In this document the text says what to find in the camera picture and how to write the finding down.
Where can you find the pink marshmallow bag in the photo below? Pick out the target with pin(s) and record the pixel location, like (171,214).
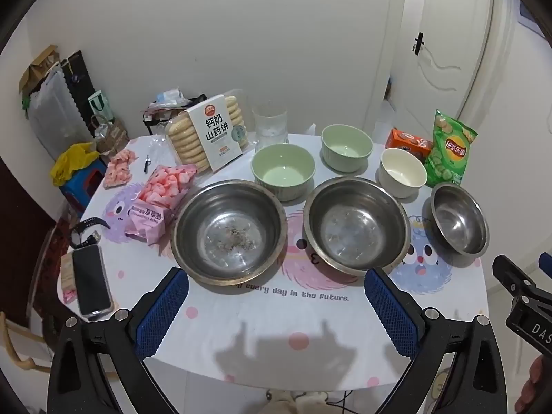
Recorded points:
(161,198)

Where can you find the black smartwatch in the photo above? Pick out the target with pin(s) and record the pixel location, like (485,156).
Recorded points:
(88,228)

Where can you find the small pink candy bag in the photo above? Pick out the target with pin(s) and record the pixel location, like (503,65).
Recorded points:
(120,168)

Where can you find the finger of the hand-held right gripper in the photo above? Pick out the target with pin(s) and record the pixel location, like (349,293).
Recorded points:
(513,276)
(546,263)

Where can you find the white plastic bag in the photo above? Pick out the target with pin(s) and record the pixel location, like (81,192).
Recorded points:
(310,129)

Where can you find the blue stool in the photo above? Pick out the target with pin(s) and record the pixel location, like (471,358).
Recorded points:
(82,187)

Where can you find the pink wrapped packet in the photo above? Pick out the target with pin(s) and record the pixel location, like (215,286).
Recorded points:
(67,280)

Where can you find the person's right hand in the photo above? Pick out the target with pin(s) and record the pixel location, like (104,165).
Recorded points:
(542,375)

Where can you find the green chips bag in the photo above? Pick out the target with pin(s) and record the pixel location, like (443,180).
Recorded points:
(450,151)

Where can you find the blue white packet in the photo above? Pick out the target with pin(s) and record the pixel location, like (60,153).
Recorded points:
(170,97)

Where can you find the green ceramic bowl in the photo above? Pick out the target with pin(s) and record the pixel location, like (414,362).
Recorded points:
(345,146)
(282,172)

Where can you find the clear glass cup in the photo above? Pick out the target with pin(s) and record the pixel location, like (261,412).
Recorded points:
(269,127)

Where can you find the yellow plastic bag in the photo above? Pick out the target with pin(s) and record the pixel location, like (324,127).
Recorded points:
(73,161)

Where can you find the small steel bowl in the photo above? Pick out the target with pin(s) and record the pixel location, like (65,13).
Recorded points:
(461,224)

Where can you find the wooden chair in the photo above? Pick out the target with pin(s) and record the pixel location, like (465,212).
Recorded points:
(17,353)

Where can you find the small black clip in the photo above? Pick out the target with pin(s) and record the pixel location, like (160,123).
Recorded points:
(147,164)

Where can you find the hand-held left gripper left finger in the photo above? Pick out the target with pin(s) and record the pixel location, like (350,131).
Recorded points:
(161,310)

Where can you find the black smartphone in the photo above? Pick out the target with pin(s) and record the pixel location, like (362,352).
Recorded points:
(91,280)

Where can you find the black bag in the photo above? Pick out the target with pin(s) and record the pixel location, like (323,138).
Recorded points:
(77,77)

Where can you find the white door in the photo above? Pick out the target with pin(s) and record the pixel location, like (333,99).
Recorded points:
(448,43)

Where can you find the orange biscuit box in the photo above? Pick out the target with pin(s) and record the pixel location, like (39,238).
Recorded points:
(405,142)

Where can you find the large steel bowl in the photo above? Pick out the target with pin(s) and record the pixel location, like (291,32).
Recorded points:
(228,233)
(356,228)

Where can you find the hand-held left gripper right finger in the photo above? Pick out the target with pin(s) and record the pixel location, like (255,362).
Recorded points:
(394,315)

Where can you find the printed tablecloth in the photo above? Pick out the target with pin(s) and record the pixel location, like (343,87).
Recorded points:
(276,332)

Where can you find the cream ceramic bowl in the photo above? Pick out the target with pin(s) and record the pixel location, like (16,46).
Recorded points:
(401,174)

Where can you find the brown paper bag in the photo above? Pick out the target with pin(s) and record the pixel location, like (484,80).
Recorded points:
(39,69)

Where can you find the black frame chair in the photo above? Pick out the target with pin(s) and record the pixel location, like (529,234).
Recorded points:
(151,125)

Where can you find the green white shopping bag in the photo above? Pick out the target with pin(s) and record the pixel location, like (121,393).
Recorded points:
(101,105)

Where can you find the clear biscuit tray pack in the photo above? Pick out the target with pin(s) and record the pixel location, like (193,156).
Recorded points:
(215,133)

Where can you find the dark wooden cabinet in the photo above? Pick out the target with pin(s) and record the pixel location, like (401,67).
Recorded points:
(21,233)

